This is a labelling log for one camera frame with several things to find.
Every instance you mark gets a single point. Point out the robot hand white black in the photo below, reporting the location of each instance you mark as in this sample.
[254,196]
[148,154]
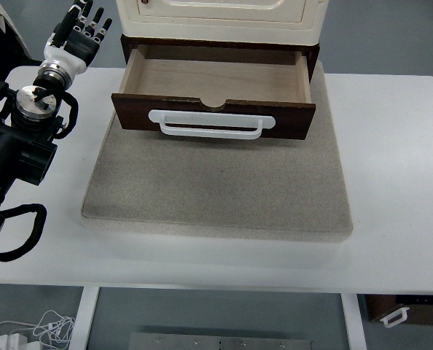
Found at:
[70,60]

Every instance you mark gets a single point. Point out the dark brown wooden drawer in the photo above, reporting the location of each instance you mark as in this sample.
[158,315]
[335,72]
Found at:
[216,80]

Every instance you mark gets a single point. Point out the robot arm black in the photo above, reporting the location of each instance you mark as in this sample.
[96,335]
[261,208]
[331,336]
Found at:
[5,146]

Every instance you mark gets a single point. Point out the grey mat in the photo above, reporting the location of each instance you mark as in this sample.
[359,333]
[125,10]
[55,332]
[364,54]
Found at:
[216,182]

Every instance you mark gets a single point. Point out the white table leg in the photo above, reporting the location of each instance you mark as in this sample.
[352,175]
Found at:
[83,321]
[353,324]

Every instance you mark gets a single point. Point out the white charger adapter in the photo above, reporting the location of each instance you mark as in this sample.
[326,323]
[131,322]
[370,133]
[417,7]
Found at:
[10,342]

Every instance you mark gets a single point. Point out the grey metal plate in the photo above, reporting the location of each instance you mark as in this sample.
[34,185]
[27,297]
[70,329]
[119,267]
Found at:
[220,342]

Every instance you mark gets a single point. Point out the brown wooden box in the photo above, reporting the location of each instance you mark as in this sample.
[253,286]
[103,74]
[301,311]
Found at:
[384,306]

